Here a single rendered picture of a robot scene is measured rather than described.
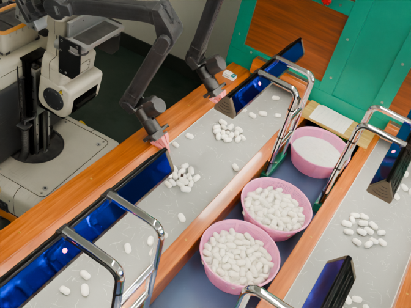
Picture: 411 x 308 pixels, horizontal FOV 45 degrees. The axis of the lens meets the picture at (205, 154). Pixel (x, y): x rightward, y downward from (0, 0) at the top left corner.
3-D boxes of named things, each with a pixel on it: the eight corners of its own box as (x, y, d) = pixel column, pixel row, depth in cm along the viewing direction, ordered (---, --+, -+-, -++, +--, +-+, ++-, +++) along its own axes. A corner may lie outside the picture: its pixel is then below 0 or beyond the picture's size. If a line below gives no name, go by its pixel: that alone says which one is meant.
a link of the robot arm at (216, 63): (194, 50, 208) (185, 58, 202) (214, 39, 200) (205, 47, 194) (210, 74, 211) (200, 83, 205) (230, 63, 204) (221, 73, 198)
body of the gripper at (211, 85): (227, 85, 209) (219, 69, 208) (215, 95, 202) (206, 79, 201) (216, 90, 214) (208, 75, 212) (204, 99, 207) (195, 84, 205)
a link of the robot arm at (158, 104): (129, 90, 187) (119, 104, 182) (148, 79, 179) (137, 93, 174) (151, 112, 192) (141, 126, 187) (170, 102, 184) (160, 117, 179)
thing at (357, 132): (311, 209, 194) (356, 121, 165) (328, 183, 208) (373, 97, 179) (355, 235, 188) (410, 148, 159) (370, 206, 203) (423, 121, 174)
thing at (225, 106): (213, 109, 168) (217, 91, 163) (287, 48, 212) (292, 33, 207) (232, 120, 166) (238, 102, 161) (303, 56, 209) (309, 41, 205)
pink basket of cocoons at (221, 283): (178, 272, 160) (183, 255, 154) (219, 224, 179) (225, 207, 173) (249, 319, 152) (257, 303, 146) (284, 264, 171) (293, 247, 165)
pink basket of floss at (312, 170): (293, 184, 203) (301, 167, 197) (276, 141, 222) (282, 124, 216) (351, 184, 210) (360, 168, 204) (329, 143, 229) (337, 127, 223)
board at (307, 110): (298, 115, 225) (299, 113, 225) (311, 101, 236) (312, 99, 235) (365, 149, 216) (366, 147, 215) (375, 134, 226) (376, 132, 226)
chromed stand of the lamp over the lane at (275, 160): (225, 160, 205) (253, 69, 176) (247, 138, 220) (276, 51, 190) (264, 183, 200) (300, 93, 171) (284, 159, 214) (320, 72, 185)
